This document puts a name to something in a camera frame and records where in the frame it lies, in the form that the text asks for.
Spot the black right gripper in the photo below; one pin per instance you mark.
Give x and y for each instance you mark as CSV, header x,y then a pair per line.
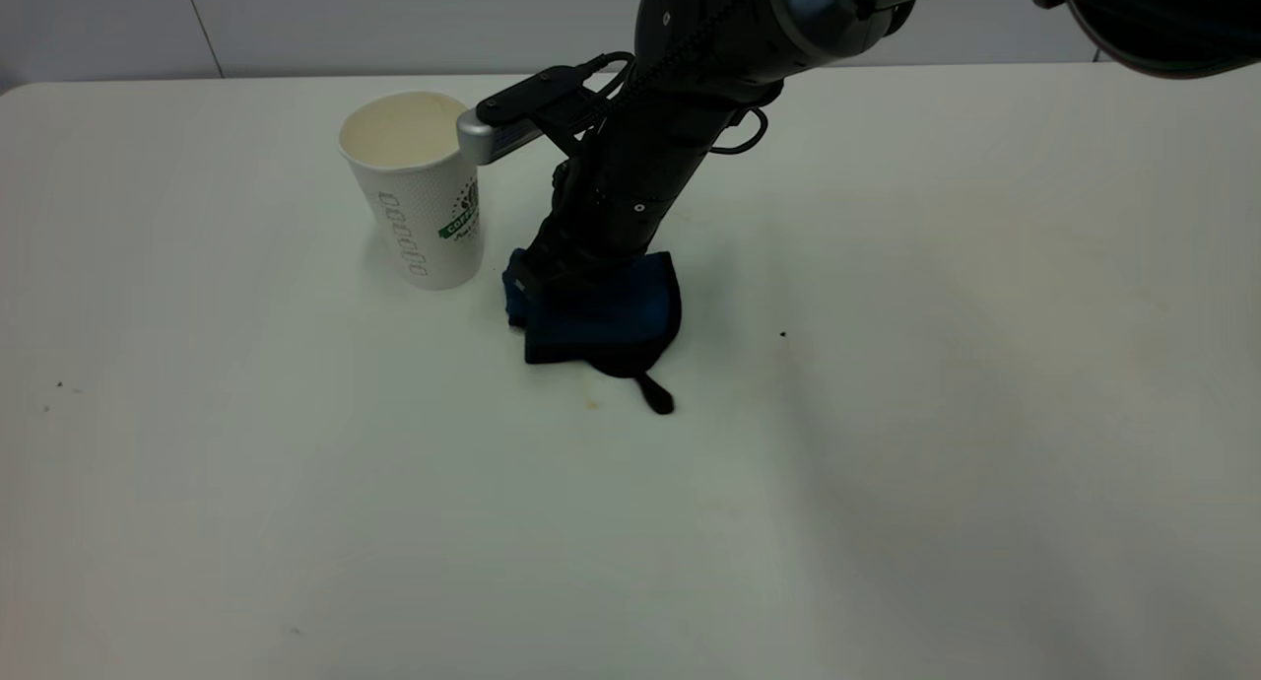
x,y
630,177

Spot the blue cloth with black trim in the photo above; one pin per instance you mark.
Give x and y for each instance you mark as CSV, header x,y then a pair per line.
x,y
621,310

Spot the white paper coffee cup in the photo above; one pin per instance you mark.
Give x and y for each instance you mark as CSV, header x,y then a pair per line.
x,y
419,197

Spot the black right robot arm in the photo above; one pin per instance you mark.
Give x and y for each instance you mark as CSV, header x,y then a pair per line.
x,y
768,20

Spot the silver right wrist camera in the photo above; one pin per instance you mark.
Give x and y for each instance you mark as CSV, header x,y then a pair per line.
x,y
512,118

